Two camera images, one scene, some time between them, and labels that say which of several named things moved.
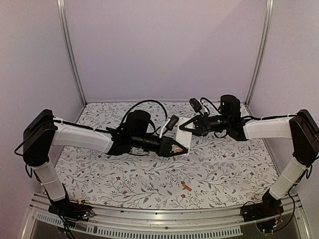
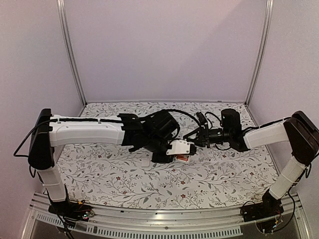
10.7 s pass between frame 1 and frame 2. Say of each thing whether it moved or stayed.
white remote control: moved
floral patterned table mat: stayed
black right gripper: moved
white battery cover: stayed
